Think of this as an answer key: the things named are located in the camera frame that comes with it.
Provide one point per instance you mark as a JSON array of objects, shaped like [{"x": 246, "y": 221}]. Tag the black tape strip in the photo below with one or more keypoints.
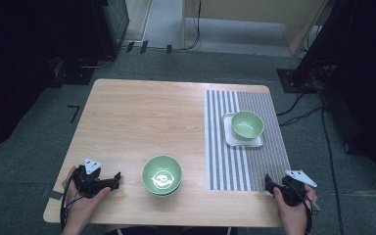
[
  {"x": 144, "y": 46},
  {"x": 130, "y": 46},
  {"x": 169, "y": 49}
]

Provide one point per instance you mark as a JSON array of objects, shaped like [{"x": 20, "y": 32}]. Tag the person's right hand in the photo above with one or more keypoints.
[{"x": 293, "y": 213}]

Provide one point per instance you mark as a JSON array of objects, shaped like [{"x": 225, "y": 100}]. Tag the green ceramic bowl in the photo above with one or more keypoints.
[
  {"x": 169, "y": 194},
  {"x": 247, "y": 125},
  {"x": 162, "y": 174}
]

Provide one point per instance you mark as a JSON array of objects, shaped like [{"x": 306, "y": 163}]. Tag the grey tape piece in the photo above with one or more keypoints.
[{"x": 53, "y": 195}]

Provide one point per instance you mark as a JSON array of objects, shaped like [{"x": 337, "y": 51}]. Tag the light wooden partition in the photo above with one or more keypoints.
[{"x": 251, "y": 11}]

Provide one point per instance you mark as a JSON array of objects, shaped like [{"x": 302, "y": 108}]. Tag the grey striped placemat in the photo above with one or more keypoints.
[{"x": 267, "y": 163}]

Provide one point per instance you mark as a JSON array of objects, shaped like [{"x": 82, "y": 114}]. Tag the dark curtain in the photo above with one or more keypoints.
[
  {"x": 19, "y": 65},
  {"x": 372, "y": 81}
]

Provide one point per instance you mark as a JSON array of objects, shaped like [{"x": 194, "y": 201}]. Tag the black metal stand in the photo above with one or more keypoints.
[{"x": 323, "y": 36}]

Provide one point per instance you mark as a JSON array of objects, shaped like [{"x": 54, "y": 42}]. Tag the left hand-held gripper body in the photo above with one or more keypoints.
[{"x": 89, "y": 182}]

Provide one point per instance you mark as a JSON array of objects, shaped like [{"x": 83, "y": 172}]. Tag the person's dark trousers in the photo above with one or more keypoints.
[{"x": 176, "y": 231}]

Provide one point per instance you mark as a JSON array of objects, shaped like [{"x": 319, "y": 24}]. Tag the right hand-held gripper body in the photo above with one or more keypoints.
[{"x": 295, "y": 192}]

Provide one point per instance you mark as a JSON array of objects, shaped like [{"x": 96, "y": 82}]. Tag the black stand base plate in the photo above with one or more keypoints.
[{"x": 289, "y": 81}]

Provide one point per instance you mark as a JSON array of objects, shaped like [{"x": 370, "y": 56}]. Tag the person's left hand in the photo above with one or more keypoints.
[{"x": 84, "y": 209}]

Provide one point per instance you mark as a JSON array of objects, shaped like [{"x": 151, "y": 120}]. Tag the black floor base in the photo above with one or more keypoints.
[{"x": 73, "y": 73}]

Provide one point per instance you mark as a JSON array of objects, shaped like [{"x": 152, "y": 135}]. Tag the white square plate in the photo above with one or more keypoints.
[{"x": 230, "y": 137}]

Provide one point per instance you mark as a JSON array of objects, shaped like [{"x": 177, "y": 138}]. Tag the black cabinet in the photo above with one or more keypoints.
[{"x": 111, "y": 26}]

